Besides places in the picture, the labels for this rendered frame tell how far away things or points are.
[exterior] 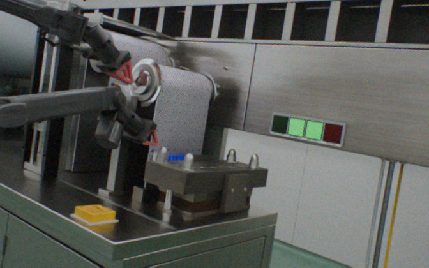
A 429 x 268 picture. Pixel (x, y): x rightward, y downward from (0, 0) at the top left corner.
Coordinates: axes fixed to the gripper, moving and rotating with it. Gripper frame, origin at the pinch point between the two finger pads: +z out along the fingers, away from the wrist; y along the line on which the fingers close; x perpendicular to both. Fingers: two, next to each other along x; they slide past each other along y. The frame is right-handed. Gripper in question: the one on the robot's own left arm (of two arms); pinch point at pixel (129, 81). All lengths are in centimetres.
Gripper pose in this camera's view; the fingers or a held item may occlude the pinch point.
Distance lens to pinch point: 133.2
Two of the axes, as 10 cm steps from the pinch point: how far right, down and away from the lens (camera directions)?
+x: 5.2, -7.3, 4.5
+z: 4.3, 6.7, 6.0
